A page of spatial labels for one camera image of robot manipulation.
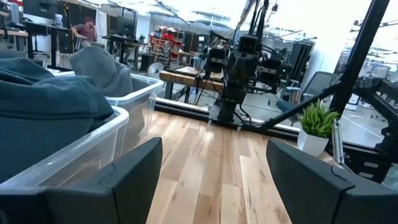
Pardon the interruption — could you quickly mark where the person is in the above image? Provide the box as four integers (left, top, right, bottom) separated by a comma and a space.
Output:
70, 17, 100, 50

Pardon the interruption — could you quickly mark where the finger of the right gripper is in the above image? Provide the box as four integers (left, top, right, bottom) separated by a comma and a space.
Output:
259, 58, 283, 85
205, 48, 226, 74

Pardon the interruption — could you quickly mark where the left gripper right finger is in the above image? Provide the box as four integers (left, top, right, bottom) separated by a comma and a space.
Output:
266, 139, 398, 224

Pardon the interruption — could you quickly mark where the grey baseball cap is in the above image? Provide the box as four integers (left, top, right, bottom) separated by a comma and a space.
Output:
68, 45, 135, 98

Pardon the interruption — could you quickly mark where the black office desk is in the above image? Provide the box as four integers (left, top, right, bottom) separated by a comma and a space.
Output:
23, 21, 74, 70

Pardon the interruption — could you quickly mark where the black aluminium rig frame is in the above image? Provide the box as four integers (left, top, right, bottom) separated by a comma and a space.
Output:
154, 0, 398, 187

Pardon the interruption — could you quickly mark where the green plant in white pot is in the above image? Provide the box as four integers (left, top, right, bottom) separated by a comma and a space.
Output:
297, 98, 341, 158

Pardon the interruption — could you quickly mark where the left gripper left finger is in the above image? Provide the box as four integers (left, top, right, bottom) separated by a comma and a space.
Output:
0, 136, 163, 224

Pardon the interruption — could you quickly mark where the red storage shelf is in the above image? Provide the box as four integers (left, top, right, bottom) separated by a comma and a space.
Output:
149, 27, 187, 63

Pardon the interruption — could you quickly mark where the black computer monitor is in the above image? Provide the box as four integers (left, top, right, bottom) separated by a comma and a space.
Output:
22, 0, 59, 20
115, 16, 137, 37

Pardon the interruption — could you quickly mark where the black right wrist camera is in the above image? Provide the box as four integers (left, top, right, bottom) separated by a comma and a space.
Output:
238, 34, 259, 53

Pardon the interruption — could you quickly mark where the clear plastic container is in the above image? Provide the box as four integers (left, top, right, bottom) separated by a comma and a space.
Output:
0, 105, 130, 191
46, 70, 165, 156

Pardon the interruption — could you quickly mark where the grey office chair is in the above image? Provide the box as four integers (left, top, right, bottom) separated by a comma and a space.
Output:
275, 70, 336, 113

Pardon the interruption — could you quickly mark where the wooden workbench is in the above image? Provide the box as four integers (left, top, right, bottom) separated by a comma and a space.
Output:
158, 65, 225, 104

